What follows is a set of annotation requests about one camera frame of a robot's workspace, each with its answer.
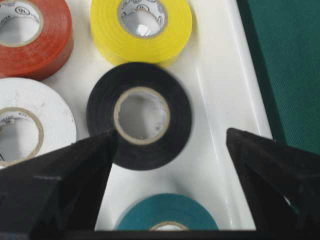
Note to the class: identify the yellow tape roll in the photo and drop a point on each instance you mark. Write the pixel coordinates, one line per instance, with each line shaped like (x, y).
(150, 31)

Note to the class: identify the black tape roll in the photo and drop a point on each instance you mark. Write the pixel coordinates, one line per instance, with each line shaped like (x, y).
(114, 87)

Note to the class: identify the white tape roll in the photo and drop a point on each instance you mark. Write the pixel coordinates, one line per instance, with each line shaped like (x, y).
(34, 120)

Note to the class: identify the white plastic tray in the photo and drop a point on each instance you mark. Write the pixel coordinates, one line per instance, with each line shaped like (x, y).
(216, 72)

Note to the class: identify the red tape roll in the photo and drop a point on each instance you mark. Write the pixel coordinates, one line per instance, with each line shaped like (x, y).
(36, 37)

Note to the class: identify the green table cloth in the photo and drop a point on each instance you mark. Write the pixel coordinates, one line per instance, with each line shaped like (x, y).
(284, 42)

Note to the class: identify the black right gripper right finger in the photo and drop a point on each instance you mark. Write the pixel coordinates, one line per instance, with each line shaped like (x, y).
(281, 185)

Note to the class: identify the green tape roll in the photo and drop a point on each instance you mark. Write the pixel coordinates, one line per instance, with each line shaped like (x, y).
(167, 212)

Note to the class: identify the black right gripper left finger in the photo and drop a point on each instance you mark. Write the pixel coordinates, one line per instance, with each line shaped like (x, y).
(56, 192)

